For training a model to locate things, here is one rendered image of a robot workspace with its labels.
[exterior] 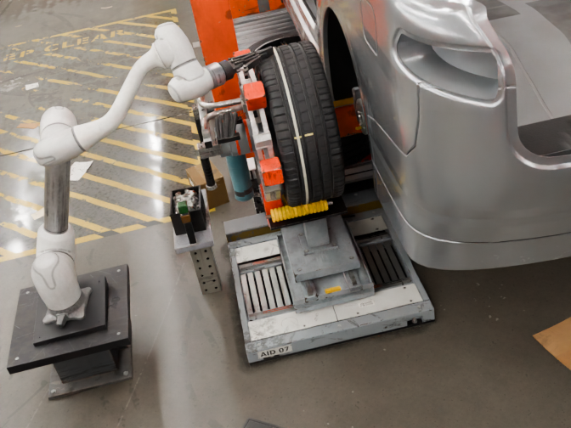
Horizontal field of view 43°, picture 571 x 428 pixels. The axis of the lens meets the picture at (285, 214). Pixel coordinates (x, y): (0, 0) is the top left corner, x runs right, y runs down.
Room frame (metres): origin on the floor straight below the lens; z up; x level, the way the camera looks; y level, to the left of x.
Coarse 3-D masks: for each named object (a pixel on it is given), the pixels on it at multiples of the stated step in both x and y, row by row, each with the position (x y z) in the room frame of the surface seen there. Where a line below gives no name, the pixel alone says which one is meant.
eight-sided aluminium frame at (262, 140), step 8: (240, 72) 2.68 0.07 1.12; (248, 72) 2.72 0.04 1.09; (240, 80) 2.61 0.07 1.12; (256, 80) 2.58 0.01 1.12; (248, 112) 2.47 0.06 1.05; (264, 120) 2.44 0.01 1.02; (256, 128) 2.42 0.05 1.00; (264, 128) 2.41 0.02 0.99; (256, 136) 2.40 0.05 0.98; (264, 136) 2.39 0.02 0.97; (256, 144) 2.38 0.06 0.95; (264, 144) 2.38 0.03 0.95; (272, 144) 2.38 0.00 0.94; (256, 152) 2.80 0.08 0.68; (264, 152) 2.80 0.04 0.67; (272, 152) 2.38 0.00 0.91; (256, 160) 2.80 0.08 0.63; (264, 184) 2.38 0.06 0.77; (264, 192) 2.52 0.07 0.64; (272, 192) 2.53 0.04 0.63; (272, 200) 2.53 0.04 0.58
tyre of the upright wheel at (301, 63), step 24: (288, 48) 2.68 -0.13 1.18; (312, 48) 2.64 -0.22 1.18; (264, 72) 2.55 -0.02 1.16; (288, 72) 2.53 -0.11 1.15; (312, 72) 2.51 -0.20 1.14; (312, 96) 2.43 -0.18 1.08; (288, 120) 2.39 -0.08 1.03; (312, 120) 2.38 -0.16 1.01; (336, 120) 2.38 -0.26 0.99; (288, 144) 2.34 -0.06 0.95; (312, 144) 2.34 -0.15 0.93; (336, 144) 2.34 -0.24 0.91; (288, 168) 2.33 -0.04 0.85; (312, 168) 2.33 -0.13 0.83; (336, 168) 2.34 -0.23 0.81; (288, 192) 2.36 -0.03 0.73; (312, 192) 2.38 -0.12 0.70; (336, 192) 2.40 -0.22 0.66
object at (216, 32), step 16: (192, 0) 3.02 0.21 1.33; (208, 0) 3.02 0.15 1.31; (224, 0) 3.03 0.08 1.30; (208, 16) 3.02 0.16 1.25; (224, 16) 3.03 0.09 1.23; (208, 32) 3.02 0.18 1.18; (224, 32) 3.03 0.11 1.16; (208, 48) 3.02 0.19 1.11; (224, 48) 3.02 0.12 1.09; (208, 64) 3.02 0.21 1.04; (224, 96) 3.02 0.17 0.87; (240, 112) 3.03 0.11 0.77
